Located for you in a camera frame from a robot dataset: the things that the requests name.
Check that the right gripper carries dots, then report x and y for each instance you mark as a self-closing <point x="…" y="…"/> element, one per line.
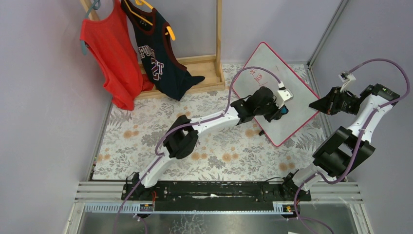
<point x="334" y="101"/>

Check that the blue whiteboard eraser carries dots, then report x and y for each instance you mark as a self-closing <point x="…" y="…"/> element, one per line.
<point x="284" y="110"/>

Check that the pink framed whiteboard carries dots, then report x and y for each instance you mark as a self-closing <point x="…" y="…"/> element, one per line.
<point x="265" y="68"/>

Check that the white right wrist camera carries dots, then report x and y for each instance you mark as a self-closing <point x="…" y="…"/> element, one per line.
<point x="347" y="79"/>

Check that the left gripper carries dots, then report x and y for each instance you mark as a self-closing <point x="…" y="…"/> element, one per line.
<point x="275" y="108"/>

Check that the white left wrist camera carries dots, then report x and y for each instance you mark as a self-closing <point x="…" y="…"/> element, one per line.
<point x="283" y="95"/>

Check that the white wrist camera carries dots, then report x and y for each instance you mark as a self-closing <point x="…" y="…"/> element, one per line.
<point x="347" y="79"/>
<point x="283" y="95"/>

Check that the navy basketball jersey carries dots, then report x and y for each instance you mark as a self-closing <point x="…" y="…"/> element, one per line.
<point x="155" y="51"/>

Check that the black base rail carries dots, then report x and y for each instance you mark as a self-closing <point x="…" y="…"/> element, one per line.
<point x="216" y="196"/>

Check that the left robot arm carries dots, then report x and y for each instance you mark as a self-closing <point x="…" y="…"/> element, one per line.
<point x="182" y="137"/>

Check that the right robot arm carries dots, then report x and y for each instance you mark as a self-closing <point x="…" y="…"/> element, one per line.
<point x="346" y="148"/>

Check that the floral table mat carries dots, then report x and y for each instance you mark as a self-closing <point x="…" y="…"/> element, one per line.
<point x="239" y="153"/>

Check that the red tank top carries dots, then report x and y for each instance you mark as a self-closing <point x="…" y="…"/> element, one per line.
<point x="109" y="42"/>

